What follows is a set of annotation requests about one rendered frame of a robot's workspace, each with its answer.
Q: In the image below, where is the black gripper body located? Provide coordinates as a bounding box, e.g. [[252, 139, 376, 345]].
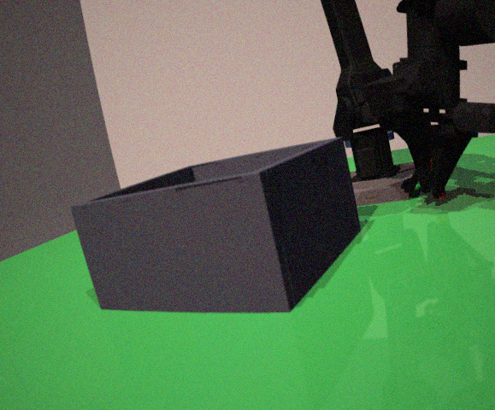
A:
[[362, 46, 495, 134]]

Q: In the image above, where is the red peg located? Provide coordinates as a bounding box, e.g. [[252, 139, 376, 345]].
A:
[[427, 125, 445, 199]]

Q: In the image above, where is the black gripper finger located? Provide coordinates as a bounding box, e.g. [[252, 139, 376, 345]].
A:
[[424, 131, 478, 196], [390, 127, 432, 193]]

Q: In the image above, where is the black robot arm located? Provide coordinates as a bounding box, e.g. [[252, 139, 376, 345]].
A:
[[321, 0, 495, 183]]

